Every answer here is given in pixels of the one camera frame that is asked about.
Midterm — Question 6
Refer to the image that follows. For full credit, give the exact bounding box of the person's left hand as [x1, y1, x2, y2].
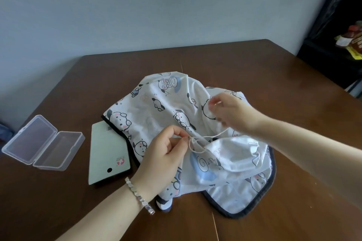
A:
[131, 125, 196, 202]

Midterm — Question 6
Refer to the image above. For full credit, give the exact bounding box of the person's right hand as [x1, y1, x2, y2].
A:
[203, 93, 265, 137]

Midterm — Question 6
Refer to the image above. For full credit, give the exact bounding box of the white sewing thread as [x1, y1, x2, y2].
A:
[188, 102, 230, 154]

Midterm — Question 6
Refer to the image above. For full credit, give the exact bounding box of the white cartoon print cloth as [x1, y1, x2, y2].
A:
[102, 71, 276, 220]

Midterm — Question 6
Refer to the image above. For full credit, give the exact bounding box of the person's right forearm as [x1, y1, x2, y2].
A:
[253, 114, 362, 211]

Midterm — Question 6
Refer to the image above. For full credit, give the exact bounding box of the person's left forearm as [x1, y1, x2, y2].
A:
[55, 184, 148, 241]

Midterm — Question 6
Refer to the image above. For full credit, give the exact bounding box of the pale green card packet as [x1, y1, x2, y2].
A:
[88, 121, 131, 185]

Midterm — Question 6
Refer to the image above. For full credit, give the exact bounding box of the black shelf unit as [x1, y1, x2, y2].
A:
[296, 0, 362, 99]

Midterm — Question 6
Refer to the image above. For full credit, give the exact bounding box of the clear plastic hinged box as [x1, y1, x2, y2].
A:
[1, 114, 85, 171]

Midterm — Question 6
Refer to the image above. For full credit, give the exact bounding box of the brown bottle with red cap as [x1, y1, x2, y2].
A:
[335, 25, 358, 49]

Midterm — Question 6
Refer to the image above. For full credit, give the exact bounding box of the yellow packet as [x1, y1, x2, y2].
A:
[348, 32, 362, 60]

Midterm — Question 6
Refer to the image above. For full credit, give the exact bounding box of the silver bead bracelet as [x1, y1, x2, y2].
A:
[125, 177, 156, 215]

